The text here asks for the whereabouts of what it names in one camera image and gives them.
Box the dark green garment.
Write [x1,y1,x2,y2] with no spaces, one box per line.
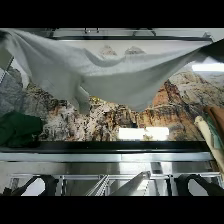
[0,110,44,149]

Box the pale green garment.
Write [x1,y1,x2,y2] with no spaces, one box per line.
[203,112,224,152]

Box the brown garment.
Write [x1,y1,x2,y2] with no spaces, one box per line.
[203,105,224,141]

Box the grey T-shirt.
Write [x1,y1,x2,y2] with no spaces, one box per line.
[0,28,214,116]

